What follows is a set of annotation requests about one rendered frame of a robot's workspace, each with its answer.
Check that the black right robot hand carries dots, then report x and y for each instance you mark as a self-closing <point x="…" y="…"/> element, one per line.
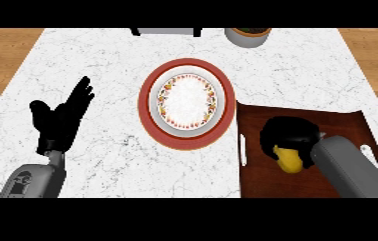
<point x="289" y="135"/>

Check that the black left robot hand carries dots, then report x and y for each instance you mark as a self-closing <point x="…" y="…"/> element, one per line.
<point x="59" y="118"/>

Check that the yellow lemon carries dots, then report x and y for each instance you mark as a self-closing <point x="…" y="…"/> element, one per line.
<point x="288" y="159"/>

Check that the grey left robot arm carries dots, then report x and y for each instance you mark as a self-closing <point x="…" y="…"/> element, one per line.
<point x="35" y="180"/>

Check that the dark brown wooden tray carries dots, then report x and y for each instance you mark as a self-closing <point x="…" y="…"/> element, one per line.
<point x="274" y="185"/>

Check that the white plate with floral rim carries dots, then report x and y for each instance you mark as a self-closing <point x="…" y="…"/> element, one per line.
<point x="187" y="101"/>

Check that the red round placemat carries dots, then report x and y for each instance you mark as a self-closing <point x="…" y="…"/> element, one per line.
<point x="147" y="118"/>

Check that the grey pot with brown rim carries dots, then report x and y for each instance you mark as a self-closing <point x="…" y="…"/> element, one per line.
<point x="246" y="38"/>

